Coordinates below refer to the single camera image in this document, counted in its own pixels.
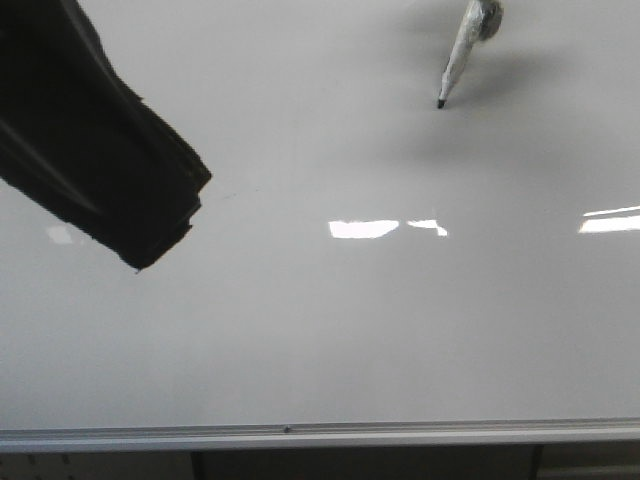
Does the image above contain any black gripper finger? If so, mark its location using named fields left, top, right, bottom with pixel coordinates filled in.
left=1, top=1, right=211, bottom=270

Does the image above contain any tape-wrapped black whiteboard marker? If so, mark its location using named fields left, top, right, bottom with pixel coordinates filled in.
left=437, top=0, right=504, bottom=109

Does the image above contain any white whiteboard with aluminium frame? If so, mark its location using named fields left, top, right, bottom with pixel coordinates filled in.
left=1, top=1, right=639, bottom=453

